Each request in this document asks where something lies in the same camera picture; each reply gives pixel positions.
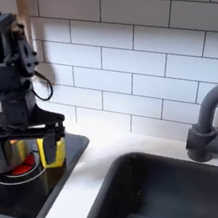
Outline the dark grey tap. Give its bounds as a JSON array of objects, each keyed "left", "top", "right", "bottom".
[{"left": 175, "top": 82, "right": 218, "bottom": 165}]

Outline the yellow toy block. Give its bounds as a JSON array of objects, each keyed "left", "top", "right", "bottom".
[{"left": 35, "top": 132, "right": 70, "bottom": 171}]

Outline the black toy stove top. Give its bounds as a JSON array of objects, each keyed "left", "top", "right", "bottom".
[{"left": 0, "top": 128, "right": 103, "bottom": 218}]

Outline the steel pot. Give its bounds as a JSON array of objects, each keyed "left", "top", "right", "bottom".
[{"left": 0, "top": 100, "right": 36, "bottom": 176}]

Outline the thin black cable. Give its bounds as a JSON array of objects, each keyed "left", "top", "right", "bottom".
[{"left": 27, "top": 68, "right": 56, "bottom": 104}]

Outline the dark grey sink basin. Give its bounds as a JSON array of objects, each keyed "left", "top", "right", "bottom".
[{"left": 73, "top": 137, "right": 218, "bottom": 218}]

